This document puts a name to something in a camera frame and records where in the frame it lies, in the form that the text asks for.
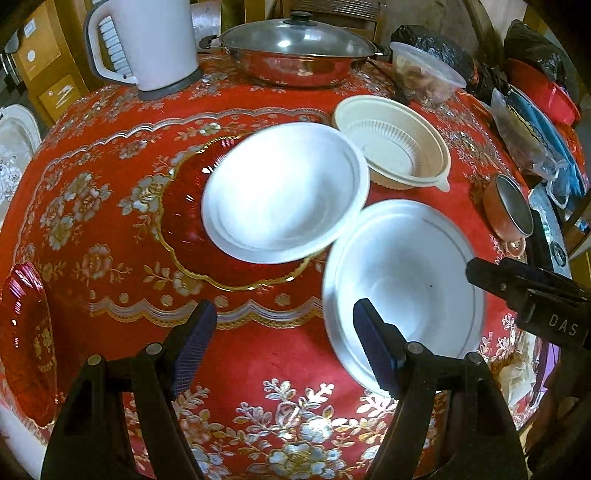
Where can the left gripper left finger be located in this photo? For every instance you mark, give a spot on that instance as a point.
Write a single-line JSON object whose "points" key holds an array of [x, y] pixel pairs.
{"points": [[90, 438]]}

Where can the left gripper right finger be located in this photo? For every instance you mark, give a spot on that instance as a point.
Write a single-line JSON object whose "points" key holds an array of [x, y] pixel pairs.
{"points": [[481, 440]]}

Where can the pink steel cup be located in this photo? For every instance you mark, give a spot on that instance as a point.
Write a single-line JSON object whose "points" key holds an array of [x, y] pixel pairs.
{"points": [[508, 213]]}

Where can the red glass bowl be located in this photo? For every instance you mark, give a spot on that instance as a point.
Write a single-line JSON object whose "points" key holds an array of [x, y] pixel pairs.
{"points": [[27, 345]]}

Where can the white foam plate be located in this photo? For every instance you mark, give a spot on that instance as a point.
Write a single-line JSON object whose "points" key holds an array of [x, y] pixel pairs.
{"points": [[409, 260]]}

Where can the cream plastic bowl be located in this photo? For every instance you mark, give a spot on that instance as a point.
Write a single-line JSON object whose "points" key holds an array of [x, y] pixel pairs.
{"points": [[402, 148]]}

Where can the red glass plate gold rim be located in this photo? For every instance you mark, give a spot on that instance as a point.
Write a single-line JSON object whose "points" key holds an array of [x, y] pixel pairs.
{"points": [[180, 230]]}

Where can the white foam bowl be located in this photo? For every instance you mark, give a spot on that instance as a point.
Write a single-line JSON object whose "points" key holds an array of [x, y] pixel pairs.
{"points": [[284, 193]]}

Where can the clear bag of dried goods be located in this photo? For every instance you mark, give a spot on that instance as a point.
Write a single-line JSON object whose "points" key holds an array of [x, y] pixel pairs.
{"points": [[532, 152]]}

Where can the red floral tablecloth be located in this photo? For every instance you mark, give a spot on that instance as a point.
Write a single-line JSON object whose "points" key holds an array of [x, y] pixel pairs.
{"points": [[271, 400]]}

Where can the red plastic basin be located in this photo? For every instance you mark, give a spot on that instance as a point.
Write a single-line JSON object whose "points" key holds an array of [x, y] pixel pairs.
{"points": [[548, 96]]}

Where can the clear plastic food container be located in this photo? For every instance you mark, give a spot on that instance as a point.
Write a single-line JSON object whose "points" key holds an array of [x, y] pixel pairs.
{"points": [[424, 78]]}

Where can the black plastic bag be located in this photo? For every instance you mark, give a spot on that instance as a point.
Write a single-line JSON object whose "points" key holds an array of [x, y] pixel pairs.
{"points": [[439, 46]]}

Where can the white ornate chair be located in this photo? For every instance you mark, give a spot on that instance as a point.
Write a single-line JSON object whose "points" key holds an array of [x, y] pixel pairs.
{"points": [[19, 140]]}

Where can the wooden chair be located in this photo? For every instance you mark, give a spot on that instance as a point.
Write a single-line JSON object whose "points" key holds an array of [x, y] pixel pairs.
{"points": [[365, 18]]}

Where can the steel pot glass lid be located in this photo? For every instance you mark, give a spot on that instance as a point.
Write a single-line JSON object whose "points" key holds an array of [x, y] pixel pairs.
{"points": [[294, 52]]}

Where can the wooden cabinet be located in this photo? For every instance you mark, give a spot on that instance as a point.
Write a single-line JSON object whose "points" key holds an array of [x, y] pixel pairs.
{"points": [[51, 58]]}

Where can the white electric kettle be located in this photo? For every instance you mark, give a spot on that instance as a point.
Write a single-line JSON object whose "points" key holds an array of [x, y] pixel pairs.
{"points": [[157, 41]]}

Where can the black power cord plug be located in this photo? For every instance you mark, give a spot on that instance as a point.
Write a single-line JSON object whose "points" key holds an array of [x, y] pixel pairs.
{"points": [[397, 92]]}

